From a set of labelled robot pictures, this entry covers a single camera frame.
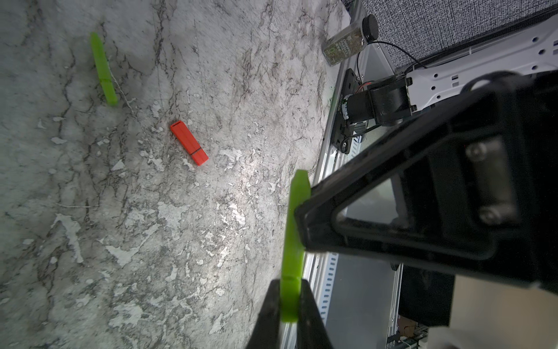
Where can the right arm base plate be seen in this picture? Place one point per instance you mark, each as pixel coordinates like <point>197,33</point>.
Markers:
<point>342,131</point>

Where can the grey jar with black lid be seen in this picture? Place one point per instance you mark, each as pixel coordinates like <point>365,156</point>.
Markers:
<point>350,40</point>

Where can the red usb drive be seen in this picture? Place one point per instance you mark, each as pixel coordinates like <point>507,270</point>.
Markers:
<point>189,142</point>

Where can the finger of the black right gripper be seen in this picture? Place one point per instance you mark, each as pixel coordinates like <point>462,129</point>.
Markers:
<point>467,188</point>

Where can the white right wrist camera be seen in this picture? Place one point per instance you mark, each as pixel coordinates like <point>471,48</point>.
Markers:
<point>492,315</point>

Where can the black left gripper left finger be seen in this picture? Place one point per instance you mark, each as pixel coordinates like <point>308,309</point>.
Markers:
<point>266,331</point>

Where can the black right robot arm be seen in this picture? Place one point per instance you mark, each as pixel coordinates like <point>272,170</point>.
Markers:
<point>529,52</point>

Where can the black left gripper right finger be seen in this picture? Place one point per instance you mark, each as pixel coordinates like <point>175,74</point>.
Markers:
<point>311,332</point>

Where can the green usb drive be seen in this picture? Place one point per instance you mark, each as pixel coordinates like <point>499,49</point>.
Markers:
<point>293,251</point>
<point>103,69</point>

